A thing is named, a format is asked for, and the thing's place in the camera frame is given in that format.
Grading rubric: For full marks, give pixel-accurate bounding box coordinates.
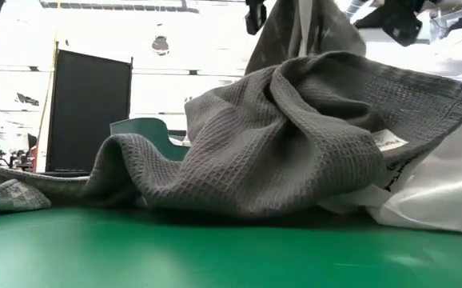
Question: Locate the grey towel with white stripes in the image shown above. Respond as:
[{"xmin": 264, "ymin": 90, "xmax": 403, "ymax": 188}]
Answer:
[{"xmin": 245, "ymin": 0, "xmax": 367, "ymax": 76}]

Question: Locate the dark grey waffle towel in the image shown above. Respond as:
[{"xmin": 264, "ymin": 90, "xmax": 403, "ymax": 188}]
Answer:
[{"xmin": 82, "ymin": 50, "xmax": 462, "ymax": 219}]

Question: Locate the white smooth towel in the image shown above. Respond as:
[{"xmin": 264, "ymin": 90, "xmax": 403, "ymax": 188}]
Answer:
[{"xmin": 317, "ymin": 98, "xmax": 462, "ymax": 237}]

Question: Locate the light grey waffle towel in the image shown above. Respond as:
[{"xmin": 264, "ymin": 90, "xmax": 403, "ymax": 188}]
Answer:
[{"xmin": 0, "ymin": 151, "xmax": 94, "ymax": 213}]

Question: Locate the teal plastic basket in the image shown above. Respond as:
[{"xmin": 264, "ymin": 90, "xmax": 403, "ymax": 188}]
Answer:
[{"xmin": 110, "ymin": 117, "xmax": 191, "ymax": 162}]

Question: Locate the black upright panel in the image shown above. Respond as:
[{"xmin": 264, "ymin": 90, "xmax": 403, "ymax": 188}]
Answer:
[{"xmin": 45, "ymin": 41, "xmax": 134, "ymax": 177}]

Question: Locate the cluttered workbench equipment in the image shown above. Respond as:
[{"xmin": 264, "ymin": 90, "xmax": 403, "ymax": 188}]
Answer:
[{"xmin": 0, "ymin": 134, "xmax": 39, "ymax": 173}]

